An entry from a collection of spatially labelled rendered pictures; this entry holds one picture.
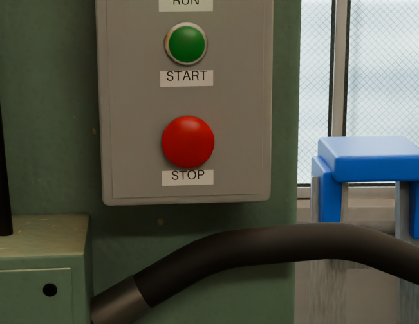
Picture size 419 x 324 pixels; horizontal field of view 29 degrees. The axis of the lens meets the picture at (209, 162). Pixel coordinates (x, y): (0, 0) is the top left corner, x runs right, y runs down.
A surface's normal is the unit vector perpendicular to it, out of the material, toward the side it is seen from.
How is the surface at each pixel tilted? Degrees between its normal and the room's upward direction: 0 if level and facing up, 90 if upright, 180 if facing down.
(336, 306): 81
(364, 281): 90
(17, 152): 90
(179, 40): 88
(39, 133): 90
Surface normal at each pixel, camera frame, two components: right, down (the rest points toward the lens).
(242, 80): 0.10, 0.24
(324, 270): -0.06, 0.09
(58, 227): 0.00, -0.97
